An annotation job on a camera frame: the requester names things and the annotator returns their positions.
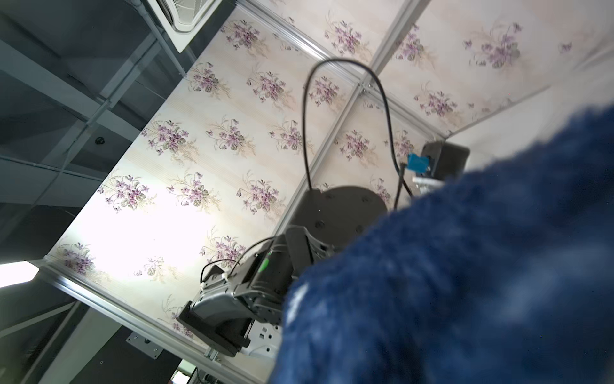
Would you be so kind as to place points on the ceiling air conditioner unit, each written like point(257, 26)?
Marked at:
point(182, 19)

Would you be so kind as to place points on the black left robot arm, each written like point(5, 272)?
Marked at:
point(241, 310)

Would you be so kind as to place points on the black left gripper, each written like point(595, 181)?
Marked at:
point(328, 221)

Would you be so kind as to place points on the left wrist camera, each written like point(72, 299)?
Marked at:
point(437, 162)

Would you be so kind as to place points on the navy blue star blanket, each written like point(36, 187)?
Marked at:
point(504, 275)

